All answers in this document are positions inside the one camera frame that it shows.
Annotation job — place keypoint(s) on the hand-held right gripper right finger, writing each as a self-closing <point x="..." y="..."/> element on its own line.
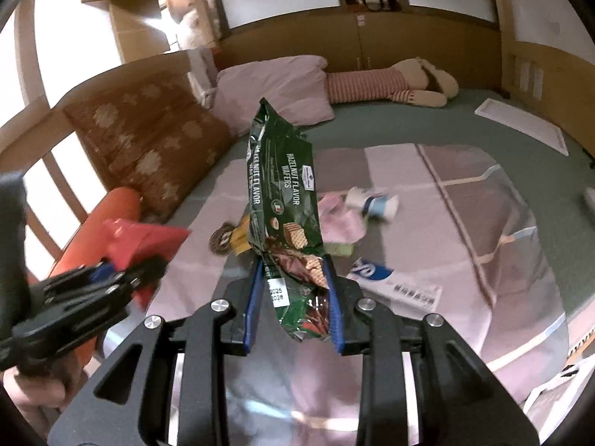
<point x="333" y="309"/>

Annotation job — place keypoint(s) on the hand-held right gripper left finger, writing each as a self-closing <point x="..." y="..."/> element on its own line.
<point x="251" y="309"/>

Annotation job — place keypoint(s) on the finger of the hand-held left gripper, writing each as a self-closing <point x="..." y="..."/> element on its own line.
<point x="100" y="273"/>
<point x="79" y="316"/>

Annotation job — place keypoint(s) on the red snack packet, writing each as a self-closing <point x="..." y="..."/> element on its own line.
<point x="139" y="241"/>

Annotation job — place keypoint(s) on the small light green wrapper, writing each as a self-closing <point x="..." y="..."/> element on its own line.
<point x="341" y="251"/>

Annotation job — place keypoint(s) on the yellow snack wrapper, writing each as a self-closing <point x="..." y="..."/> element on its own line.
<point x="239" y="240"/>

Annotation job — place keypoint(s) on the green wafer packet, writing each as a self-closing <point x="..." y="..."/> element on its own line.
<point x="283" y="186"/>

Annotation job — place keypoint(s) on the person's left hand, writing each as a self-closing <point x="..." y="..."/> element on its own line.
<point x="30" y="392"/>

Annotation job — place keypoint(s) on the orange plastic toy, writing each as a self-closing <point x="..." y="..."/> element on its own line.
<point x="109" y="209"/>

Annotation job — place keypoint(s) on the flat white blue packet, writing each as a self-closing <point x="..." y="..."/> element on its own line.
<point x="399" y="288"/>

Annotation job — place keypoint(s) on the brown round wrapper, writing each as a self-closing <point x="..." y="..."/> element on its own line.
<point x="219" y="241"/>

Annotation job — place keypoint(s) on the pink crumpled paper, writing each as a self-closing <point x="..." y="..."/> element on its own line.
<point x="337" y="223"/>

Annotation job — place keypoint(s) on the crumpled white blue packet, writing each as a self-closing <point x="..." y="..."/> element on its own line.
<point x="376" y="204"/>

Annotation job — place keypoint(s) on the brown patterned cushion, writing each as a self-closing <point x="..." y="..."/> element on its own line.
<point x="148" y="139"/>

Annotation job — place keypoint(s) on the pink checked blanket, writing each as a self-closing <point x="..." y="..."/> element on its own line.
<point x="465" y="241"/>

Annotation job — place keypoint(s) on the pink pillow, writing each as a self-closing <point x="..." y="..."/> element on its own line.
<point x="274" y="88"/>

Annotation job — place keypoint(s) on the white cloth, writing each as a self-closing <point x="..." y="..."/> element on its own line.
<point x="202" y="74"/>

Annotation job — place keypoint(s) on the long striped plush doll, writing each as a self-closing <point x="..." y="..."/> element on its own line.
<point x="367" y="86"/>

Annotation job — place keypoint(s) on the white flat mat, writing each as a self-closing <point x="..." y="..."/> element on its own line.
<point x="525" y="125"/>

